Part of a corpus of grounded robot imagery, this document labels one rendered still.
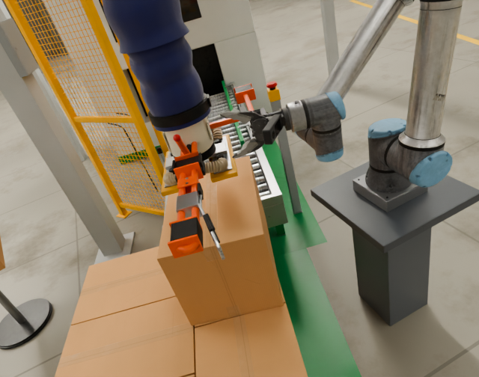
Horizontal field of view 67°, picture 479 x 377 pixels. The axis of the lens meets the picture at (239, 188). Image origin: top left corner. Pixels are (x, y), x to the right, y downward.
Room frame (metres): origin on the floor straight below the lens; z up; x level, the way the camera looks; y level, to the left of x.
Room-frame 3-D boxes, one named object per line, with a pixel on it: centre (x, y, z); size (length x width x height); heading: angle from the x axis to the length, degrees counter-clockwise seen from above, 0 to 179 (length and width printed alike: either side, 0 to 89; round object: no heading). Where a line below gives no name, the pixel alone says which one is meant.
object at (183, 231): (0.72, 0.16, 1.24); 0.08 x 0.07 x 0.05; 177
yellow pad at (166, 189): (1.32, 0.22, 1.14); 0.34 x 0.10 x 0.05; 177
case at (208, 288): (1.31, 0.13, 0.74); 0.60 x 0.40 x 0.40; 175
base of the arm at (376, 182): (1.26, -0.63, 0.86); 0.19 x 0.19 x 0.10
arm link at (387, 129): (1.25, -0.63, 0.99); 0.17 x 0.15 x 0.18; 9
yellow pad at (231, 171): (1.32, 0.03, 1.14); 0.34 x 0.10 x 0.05; 177
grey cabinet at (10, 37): (2.46, 1.02, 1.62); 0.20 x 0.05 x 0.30; 178
